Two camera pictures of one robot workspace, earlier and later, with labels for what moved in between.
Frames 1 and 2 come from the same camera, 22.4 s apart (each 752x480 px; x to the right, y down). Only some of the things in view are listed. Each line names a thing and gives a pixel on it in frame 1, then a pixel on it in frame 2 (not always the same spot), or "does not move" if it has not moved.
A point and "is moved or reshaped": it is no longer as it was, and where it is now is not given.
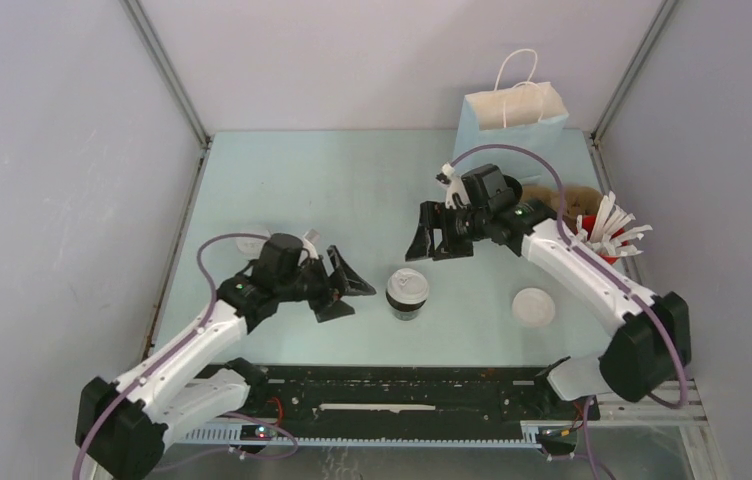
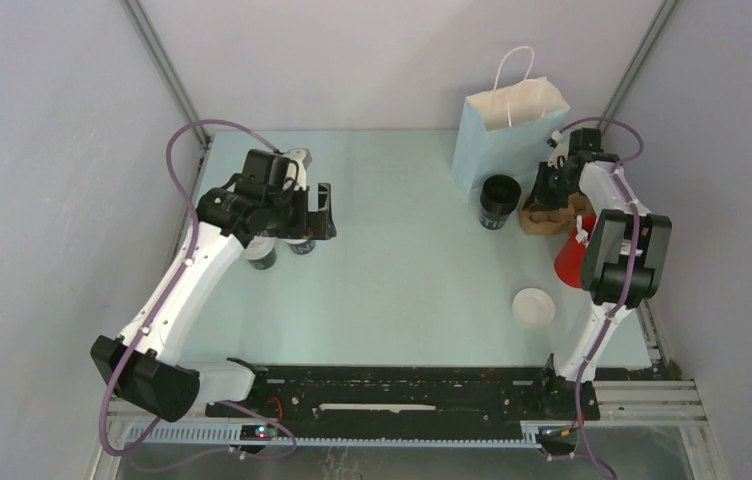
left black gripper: x=343 y=279 → x=316 y=225
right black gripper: x=421 y=246 → x=541 y=197
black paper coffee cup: x=405 y=311 is moved or reshaped
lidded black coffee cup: x=250 y=246 does not move
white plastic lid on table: x=533 y=307 does not move
